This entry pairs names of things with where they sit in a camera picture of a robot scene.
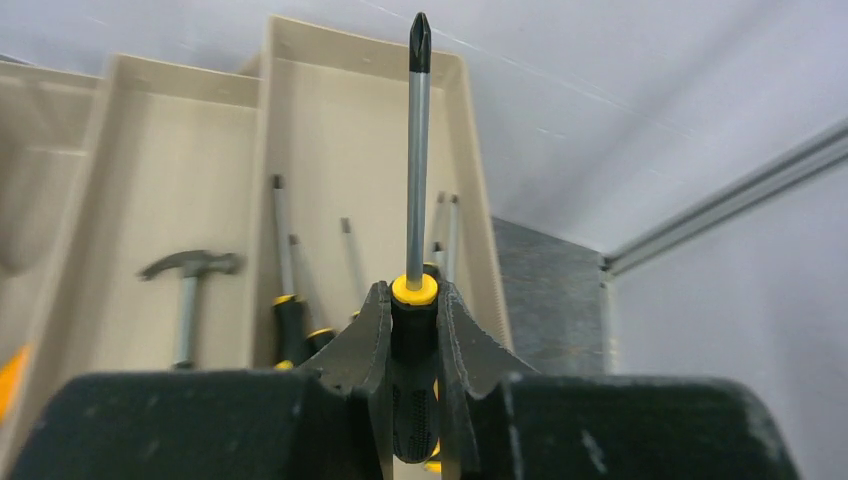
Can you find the small black-yellow screwdriver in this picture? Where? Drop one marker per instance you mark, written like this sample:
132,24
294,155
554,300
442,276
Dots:
414,294

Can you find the aluminium frame rail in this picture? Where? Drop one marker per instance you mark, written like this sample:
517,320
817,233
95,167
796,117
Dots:
810,158

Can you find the thin black-yellow screwdriver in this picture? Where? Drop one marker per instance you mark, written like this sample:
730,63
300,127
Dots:
355,266

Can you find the orange handled tool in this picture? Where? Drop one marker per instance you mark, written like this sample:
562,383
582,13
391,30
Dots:
12,373

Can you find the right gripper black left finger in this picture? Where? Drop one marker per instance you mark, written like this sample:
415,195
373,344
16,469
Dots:
329,418

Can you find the beige translucent tool box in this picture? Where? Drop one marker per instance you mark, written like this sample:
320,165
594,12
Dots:
100,176

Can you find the black-yellow screwdriver front cluster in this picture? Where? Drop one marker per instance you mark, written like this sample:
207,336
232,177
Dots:
437,251

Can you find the black-yellow screwdriver cluster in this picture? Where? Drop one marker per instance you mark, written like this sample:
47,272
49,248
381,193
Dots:
318,333
437,251

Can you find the claw hammer black grip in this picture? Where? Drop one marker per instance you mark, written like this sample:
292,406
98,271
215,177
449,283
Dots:
193,266

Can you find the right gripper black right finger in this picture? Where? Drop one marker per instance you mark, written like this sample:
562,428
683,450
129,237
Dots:
500,419

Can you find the large black-yellow Phillips screwdriver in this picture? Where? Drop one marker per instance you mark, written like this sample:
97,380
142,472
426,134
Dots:
288,310

